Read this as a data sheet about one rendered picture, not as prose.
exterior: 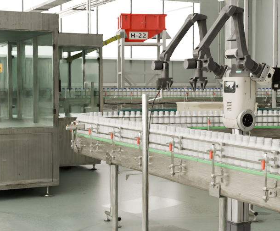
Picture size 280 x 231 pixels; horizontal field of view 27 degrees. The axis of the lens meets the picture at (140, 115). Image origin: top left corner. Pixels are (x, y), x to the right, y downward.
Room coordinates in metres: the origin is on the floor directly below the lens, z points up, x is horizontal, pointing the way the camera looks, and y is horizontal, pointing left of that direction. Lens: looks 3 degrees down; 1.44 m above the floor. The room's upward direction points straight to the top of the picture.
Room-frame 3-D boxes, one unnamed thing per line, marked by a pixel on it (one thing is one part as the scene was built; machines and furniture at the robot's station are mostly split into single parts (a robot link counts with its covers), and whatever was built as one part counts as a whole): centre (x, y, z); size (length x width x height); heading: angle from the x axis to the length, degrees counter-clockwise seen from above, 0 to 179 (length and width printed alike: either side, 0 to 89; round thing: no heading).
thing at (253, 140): (3.03, -0.60, 1.08); 0.06 x 0.06 x 0.17
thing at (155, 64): (4.17, -0.15, 1.61); 0.12 x 0.09 x 0.12; 117
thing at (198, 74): (3.79, -0.38, 1.51); 0.10 x 0.07 x 0.07; 117
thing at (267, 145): (2.92, -0.65, 1.08); 0.06 x 0.06 x 0.17
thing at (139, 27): (11.35, -0.02, 1.40); 0.92 x 0.72 x 2.80; 99
